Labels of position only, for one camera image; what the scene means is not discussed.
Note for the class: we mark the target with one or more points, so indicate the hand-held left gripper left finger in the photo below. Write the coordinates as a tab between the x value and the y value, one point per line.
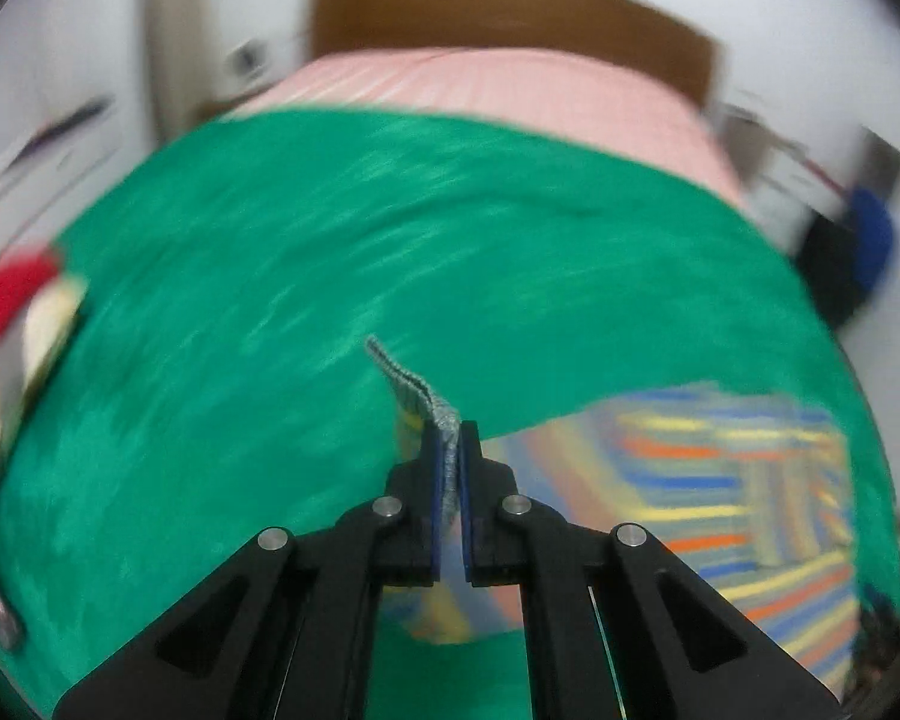
441	495

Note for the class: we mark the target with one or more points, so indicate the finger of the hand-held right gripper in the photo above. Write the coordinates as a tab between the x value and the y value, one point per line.
881	630

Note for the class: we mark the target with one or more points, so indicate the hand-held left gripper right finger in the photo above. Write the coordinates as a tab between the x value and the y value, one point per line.
466	502

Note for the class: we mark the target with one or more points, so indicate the striped grey shirt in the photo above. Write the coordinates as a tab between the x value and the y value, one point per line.
682	480

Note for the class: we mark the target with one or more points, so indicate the red and striped folded clothes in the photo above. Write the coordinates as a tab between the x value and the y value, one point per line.
34	352

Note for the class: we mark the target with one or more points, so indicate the green blanket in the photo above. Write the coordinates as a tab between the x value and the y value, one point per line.
270	277

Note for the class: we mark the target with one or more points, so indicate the black jacket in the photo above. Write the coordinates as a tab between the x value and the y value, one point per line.
829	277

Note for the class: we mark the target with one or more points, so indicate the blue cloth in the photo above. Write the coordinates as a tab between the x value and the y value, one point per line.
870	240

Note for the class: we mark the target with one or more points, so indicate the pink striped bedsheet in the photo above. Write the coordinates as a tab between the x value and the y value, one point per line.
480	82

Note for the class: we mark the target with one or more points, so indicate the white desk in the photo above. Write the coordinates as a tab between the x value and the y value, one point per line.
780	157

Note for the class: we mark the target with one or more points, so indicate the red cloth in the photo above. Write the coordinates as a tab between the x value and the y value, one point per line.
4	300

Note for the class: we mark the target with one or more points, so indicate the wooden headboard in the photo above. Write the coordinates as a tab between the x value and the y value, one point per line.
495	7

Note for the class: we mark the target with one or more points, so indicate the white cabinet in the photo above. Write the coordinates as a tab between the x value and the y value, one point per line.
45	165

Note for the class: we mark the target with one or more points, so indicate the beige curtain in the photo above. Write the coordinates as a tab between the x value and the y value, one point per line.
169	52

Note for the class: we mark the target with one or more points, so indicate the black remote control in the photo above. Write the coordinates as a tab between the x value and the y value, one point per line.
67	124

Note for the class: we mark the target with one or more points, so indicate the white security camera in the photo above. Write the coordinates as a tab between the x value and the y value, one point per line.
245	60

